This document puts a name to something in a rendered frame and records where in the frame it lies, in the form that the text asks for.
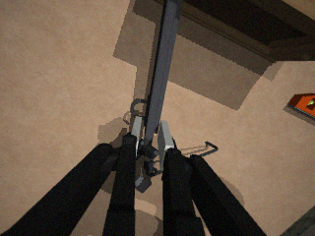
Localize orange spirit level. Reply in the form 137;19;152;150
287;92;315;119

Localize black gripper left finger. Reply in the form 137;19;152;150
0;116;142;236

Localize brown wooden cabinet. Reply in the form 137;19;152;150
130;0;315;142

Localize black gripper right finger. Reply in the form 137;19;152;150
157;120;267;236

